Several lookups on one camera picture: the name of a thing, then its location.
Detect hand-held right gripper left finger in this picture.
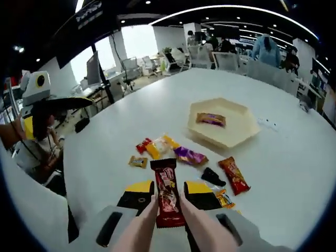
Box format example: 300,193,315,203
96,180,156,248

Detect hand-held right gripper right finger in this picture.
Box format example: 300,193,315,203
183,180,260,248

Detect small black food packet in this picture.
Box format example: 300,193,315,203
201,167,227,187

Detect pink food tongs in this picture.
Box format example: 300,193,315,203
111,195,237,252

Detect dark red food bar packet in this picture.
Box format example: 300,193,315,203
149,157,186,228

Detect red orange food bar packet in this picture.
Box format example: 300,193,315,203
217,156,251,196

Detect purple foil food packet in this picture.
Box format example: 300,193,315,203
173,146,209,165

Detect small red food packet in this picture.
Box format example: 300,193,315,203
135,138,153,154

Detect beige hexagonal container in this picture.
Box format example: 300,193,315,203
186,97,260,150

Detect brown purple food packet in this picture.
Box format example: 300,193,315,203
196,112,227,128

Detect black computer mouse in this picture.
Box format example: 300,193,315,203
75,118,90,133

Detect desktop monitor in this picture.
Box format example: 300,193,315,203
86,51,102,85

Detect black screen stand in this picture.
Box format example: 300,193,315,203
91,44,115,104

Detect large black display screen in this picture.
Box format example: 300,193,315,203
56,0,118,69

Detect person's white shirt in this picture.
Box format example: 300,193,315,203
0,145,71,252

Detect white table socket panel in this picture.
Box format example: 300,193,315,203
257,117,278,132

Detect white office chair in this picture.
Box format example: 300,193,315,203
162,48,190,74
212,51,239,70
187,45,213,69

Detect small grey object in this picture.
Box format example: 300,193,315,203
299,96,313,112

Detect grey office chair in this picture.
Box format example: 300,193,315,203
246,60,299,92

